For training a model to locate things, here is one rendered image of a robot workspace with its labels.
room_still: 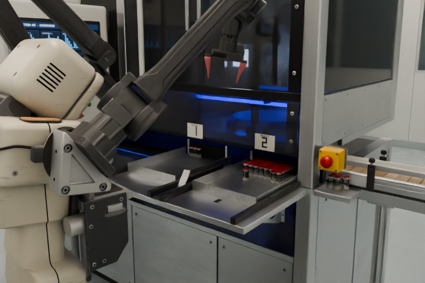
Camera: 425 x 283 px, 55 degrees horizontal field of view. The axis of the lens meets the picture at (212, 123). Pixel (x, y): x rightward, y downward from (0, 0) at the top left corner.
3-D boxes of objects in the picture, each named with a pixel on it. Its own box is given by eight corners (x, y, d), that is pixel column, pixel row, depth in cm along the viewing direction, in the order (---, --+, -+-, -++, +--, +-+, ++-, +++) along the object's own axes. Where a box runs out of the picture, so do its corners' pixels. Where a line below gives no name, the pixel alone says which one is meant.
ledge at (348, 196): (329, 184, 152) (329, 179, 152) (363, 192, 144) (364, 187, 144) (313, 195, 141) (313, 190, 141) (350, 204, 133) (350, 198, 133)
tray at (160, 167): (184, 153, 188) (184, 146, 187) (231, 163, 172) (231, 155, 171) (128, 171, 162) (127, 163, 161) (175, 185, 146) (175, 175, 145)
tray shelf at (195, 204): (177, 156, 191) (177, 152, 191) (317, 187, 149) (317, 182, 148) (90, 182, 154) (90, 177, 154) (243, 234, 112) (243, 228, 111)
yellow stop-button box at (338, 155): (326, 164, 144) (327, 144, 142) (346, 168, 139) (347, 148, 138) (317, 169, 138) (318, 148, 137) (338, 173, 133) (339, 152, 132)
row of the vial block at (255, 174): (245, 172, 159) (245, 161, 158) (286, 182, 148) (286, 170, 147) (241, 174, 158) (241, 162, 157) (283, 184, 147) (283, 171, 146)
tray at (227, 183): (246, 167, 167) (246, 158, 167) (305, 180, 151) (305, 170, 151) (192, 189, 141) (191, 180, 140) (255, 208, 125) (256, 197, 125)
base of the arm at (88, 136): (54, 134, 77) (81, 145, 68) (85, 105, 80) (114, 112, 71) (82, 163, 81) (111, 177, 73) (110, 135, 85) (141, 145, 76)
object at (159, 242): (138, 203, 361) (135, 105, 344) (379, 287, 235) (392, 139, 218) (30, 245, 284) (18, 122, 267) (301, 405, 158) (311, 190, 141)
